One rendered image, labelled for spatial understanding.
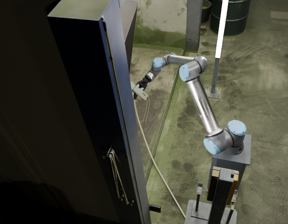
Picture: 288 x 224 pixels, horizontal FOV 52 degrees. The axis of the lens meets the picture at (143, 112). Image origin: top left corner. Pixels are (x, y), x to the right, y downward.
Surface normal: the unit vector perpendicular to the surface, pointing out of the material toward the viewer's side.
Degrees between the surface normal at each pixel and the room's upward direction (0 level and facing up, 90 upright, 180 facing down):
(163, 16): 90
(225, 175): 0
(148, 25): 90
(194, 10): 90
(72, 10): 0
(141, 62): 0
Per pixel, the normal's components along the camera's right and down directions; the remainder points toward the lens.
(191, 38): -0.27, 0.73
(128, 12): 0.12, -0.62
